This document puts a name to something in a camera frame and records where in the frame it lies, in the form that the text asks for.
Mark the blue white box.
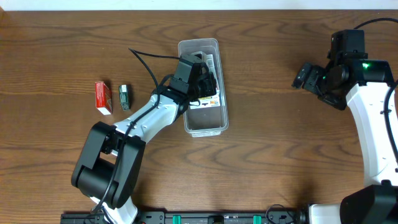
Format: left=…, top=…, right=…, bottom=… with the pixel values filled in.
left=190, top=51, right=220, bottom=110

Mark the clear plastic container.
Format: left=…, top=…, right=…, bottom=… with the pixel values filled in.
left=178, top=38, right=229, bottom=138

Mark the red box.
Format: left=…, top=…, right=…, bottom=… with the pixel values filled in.
left=95, top=82, right=113, bottom=115

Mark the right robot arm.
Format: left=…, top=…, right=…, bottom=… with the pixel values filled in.
left=292, top=54, right=397, bottom=223

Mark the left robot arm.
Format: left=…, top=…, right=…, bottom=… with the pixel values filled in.
left=71, top=60, right=217, bottom=223

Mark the dark green box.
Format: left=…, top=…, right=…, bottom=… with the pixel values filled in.
left=119, top=85, right=131, bottom=111

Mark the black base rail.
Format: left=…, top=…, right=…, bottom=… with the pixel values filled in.
left=60, top=208, right=310, bottom=224

